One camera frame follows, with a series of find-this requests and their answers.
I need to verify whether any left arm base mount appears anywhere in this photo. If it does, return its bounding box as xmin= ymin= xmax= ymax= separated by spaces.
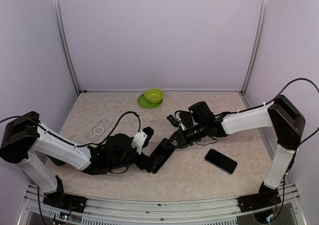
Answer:
xmin=43 ymin=175 xmax=87 ymax=213

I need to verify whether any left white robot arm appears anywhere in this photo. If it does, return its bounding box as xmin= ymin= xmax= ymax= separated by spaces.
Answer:
xmin=0 ymin=111 xmax=164 ymax=208

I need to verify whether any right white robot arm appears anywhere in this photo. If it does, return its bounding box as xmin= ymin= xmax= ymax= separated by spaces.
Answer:
xmin=163 ymin=95 xmax=306 ymax=207

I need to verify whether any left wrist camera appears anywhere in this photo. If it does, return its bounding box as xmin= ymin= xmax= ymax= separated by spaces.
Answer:
xmin=131 ymin=126 xmax=154 ymax=155

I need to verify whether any aluminium frame post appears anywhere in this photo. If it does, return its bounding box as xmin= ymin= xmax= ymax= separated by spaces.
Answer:
xmin=241 ymin=0 xmax=269 ymax=96
xmin=52 ymin=0 xmax=81 ymax=96

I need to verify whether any green bowl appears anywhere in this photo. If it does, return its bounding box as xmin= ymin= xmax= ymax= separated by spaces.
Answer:
xmin=144 ymin=88 xmax=164 ymax=104

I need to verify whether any green saucer plate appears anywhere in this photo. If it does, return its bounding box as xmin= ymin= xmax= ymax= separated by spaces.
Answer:
xmin=138 ymin=94 xmax=163 ymax=109

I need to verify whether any black phone blue edge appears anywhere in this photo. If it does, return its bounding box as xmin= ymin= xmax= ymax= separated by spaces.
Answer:
xmin=204 ymin=149 xmax=238 ymax=175

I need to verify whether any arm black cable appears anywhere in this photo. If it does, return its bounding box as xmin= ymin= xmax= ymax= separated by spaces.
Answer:
xmin=274 ymin=77 xmax=319 ymax=106
xmin=74 ymin=111 xmax=142 ymax=148

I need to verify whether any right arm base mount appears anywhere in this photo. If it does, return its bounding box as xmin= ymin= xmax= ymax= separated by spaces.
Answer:
xmin=237 ymin=182 xmax=282 ymax=213

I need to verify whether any right aluminium frame post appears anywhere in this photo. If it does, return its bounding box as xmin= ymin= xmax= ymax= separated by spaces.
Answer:
xmin=241 ymin=0 xmax=269 ymax=96

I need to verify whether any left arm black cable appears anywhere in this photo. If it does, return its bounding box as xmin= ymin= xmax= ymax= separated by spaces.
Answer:
xmin=74 ymin=111 xmax=142 ymax=148

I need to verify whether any large black phone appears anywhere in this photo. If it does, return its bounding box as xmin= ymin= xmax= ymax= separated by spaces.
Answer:
xmin=150 ymin=138 xmax=175 ymax=164

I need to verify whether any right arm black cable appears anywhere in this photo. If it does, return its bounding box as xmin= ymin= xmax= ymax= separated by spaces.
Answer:
xmin=274 ymin=77 xmax=319 ymax=106

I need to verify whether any left clear phone case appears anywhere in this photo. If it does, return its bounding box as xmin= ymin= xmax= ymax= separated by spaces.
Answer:
xmin=85 ymin=119 xmax=112 ymax=143

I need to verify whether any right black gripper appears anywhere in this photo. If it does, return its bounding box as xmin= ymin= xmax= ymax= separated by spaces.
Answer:
xmin=163 ymin=121 xmax=207 ymax=148

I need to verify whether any left aluminium frame post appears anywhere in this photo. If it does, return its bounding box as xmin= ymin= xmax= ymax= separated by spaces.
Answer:
xmin=52 ymin=0 xmax=81 ymax=96

